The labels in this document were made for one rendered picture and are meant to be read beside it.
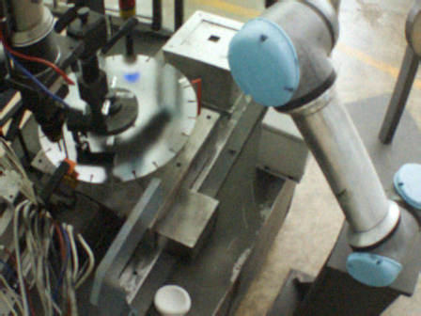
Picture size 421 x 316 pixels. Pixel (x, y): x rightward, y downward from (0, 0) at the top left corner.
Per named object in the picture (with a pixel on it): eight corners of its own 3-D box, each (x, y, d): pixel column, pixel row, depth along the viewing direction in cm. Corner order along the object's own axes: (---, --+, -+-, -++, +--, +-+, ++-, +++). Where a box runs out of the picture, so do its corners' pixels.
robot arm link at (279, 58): (428, 240, 87) (308, -11, 69) (397, 297, 80) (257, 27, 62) (386, 240, 97) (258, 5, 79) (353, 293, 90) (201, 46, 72)
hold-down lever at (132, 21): (111, 21, 79) (110, 8, 77) (141, 27, 78) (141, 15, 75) (83, 49, 75) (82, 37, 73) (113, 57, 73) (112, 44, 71)
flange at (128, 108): (143, 125, 97) (143, 117, 95) (88, 139, 95) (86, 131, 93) (133, 85, 104) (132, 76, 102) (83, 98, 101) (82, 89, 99)
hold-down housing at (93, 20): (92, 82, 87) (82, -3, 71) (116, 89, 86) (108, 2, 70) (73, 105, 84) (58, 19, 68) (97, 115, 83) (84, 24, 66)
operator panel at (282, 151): (295, 86, 132) (301, 45, 120) (333, 102, 130) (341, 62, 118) (255, 166, 117) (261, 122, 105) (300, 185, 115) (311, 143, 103)
